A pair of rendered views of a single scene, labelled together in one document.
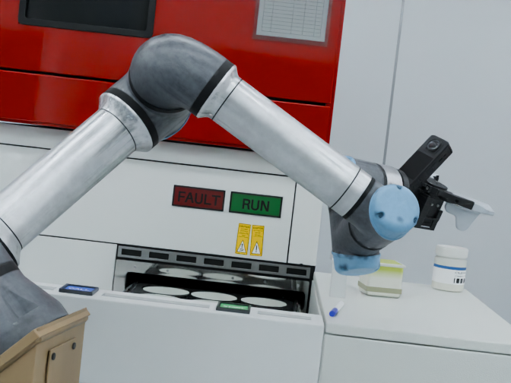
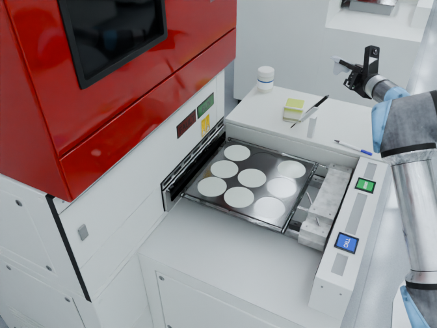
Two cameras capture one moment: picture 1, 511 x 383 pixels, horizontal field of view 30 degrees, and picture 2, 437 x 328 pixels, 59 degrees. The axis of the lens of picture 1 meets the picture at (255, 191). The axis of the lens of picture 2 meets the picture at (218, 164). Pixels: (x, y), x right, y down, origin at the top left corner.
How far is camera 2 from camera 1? 198 cm
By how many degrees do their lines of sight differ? 68
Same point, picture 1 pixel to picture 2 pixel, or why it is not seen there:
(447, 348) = not seen: hidden behind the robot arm
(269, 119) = not seen: outside the picture
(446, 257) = (270, 76)
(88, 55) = (136, 80)
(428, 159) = (376, 60)
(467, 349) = not seen: hidden behind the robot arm
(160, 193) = (172, 136)
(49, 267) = (135, 230)
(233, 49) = (202, 17)
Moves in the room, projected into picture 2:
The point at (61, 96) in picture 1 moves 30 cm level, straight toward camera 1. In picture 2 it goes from (128, 127) to (255, 144)
